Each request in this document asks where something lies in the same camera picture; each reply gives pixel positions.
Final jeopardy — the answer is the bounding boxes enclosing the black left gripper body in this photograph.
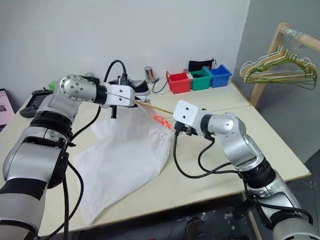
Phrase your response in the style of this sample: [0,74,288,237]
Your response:
[109,100,139,120]

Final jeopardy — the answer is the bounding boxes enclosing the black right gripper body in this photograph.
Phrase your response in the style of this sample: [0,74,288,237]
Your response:
[173,121,201,137]

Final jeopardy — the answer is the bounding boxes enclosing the white shorts garment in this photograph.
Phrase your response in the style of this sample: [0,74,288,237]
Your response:
[72,100,176,225]

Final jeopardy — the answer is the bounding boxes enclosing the yellow hanger on rack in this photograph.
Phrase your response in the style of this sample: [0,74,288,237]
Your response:
[241,28,317,82]

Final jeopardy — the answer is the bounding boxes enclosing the black and white sneaker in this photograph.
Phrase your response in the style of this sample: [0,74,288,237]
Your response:
[107,78,152,97]

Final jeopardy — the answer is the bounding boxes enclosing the silver metal can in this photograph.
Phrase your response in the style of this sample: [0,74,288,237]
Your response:
[144,65,156,84]

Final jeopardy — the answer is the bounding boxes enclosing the red plastic bin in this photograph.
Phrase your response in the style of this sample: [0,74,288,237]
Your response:
[165,69,193,95]

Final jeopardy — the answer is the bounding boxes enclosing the green plastic bin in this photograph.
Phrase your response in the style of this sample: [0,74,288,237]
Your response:
[187,66,214,92]

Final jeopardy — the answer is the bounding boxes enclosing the blue plastic bin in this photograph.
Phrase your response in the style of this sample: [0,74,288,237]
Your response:
[208,64,233,89]

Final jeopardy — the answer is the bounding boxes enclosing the black fabric pouch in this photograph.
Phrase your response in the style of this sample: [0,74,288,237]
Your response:
[187,58,217,73]

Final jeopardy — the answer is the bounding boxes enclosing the black handheld game controller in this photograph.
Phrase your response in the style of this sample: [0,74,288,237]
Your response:
[19,87,55,119]

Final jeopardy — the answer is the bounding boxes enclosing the clothes hangers on rack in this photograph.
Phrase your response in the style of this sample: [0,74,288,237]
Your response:
[249,22,320,106]

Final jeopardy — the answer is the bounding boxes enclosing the large dark rounded shape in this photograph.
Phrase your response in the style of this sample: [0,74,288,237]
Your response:
[184,216,217,240]

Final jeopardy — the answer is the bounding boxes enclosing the bunch of clothes hangers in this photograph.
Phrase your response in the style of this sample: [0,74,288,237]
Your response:
[243,29,319,91]

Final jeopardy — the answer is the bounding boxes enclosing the light wooden leg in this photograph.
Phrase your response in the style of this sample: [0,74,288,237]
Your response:
[245,211,263,240]

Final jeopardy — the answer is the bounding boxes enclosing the blue cable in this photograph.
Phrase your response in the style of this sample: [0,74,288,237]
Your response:
[152,77,171,95]

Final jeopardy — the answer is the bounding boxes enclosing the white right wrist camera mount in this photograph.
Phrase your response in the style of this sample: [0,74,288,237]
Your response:
[172,99,209,126]

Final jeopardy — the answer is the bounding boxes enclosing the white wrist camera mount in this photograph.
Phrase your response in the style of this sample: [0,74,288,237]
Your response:
[100,83,137,110]
[172,99,209,126]

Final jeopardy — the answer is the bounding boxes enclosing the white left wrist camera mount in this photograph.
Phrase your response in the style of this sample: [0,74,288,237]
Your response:
[100,83,137,110]

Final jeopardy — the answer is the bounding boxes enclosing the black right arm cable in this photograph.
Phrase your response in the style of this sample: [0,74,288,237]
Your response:
[171,132,314,231]

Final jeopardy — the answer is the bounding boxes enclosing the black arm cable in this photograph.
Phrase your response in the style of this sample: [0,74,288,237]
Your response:
[44,59,129,240]
[171,132,314,231]

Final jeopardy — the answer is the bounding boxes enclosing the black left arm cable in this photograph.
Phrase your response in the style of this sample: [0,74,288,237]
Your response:
[44,59,129,240]

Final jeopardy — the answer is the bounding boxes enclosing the white wire hanger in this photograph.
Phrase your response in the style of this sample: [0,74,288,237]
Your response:
[239,26,316,76]

